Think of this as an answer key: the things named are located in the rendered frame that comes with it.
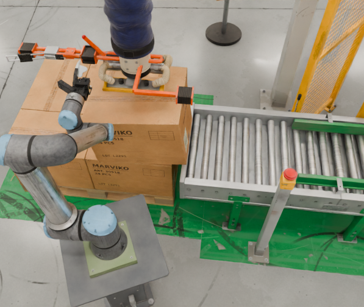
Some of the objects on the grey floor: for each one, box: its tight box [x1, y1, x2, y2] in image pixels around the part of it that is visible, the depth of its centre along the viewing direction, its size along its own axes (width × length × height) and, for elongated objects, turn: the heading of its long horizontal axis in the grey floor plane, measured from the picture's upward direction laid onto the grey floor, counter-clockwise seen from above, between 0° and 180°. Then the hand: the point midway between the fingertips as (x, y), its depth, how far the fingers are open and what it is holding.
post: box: [254, 172, 296, 257], centre depth 242 cm, size 7×7×100 cm
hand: (82, 70), depth 207 cm, fingers open, 14 cm apart
